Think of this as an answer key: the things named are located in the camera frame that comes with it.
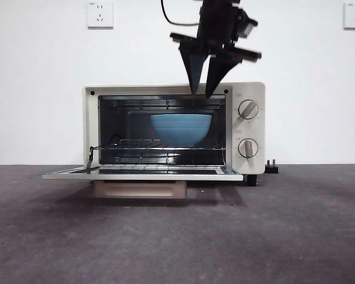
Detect blue bowl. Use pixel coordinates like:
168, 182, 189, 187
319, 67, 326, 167
150, 114, 212, 148

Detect oven wire rack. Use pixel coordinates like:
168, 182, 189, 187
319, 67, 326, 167
91, 137, 227, 153

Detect white toaster oven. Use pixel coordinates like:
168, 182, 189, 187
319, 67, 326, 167
82, 82, 266, 187

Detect oven door with beige handle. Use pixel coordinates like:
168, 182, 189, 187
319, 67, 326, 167
43, 164, 244, 199

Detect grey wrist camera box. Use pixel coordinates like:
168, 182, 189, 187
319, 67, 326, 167
237, 10, 259, 39

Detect beige oven knob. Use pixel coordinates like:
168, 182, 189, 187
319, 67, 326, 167
238, 138, 259, 159
238, 99, 259, 120

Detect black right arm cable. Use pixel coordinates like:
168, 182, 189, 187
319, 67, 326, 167
160, 0, 201, 27

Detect black power plug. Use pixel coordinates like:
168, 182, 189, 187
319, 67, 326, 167
264, 159, 279, 174

